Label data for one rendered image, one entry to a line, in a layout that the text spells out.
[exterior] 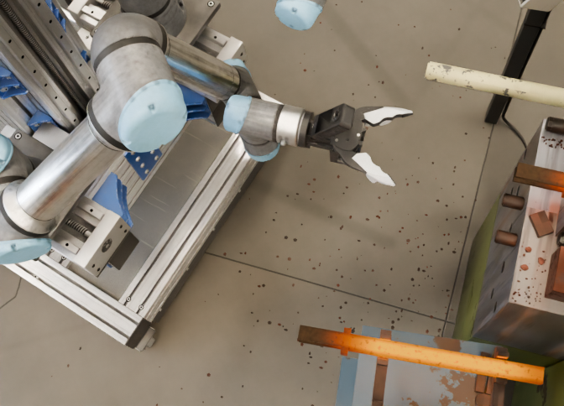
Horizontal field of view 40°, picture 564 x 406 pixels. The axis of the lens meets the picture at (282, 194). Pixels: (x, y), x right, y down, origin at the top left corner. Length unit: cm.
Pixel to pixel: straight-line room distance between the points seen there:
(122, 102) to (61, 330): 140
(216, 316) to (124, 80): 130
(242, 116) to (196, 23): 41
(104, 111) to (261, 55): 149
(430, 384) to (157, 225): 99
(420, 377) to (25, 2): 110
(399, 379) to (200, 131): 105
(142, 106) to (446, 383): 89
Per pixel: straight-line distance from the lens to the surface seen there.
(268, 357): 237
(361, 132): 145
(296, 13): 138
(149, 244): 228
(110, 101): 125
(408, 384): 169
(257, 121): 147
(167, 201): 230
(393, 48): 269
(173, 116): 123
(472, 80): 193
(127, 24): 129
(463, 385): 171
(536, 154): 158
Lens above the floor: 234
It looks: 71 degrees down
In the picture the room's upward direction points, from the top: 14 degrees counter-clockwise
